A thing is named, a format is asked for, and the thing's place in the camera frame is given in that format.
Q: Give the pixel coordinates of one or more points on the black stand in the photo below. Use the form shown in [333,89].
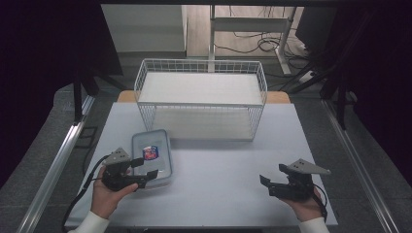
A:
[341,106]
[77,103]

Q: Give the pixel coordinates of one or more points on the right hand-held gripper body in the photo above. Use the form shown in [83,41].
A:
[296,191]

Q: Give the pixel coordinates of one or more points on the person's right hand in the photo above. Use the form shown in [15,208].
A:
[307,208]

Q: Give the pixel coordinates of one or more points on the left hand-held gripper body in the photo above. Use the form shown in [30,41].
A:
[117,181]

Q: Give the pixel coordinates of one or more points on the clear plastic lidded container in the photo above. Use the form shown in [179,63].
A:
[160,142]

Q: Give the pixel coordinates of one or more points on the person's left hand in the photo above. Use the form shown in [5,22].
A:
[105,199]

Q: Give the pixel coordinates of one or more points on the dark curtain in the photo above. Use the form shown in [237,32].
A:
[379,71]
[42,64]

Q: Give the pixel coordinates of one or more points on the aluminium rail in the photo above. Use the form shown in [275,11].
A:
[55,171]
[359,168]

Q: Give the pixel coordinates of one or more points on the white cabinet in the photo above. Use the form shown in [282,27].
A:
[144,27]

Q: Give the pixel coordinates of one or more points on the small red and blue packet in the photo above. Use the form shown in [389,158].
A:
[150,153]

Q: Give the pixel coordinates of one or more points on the white metal desk frame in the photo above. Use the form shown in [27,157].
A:
[249,24]

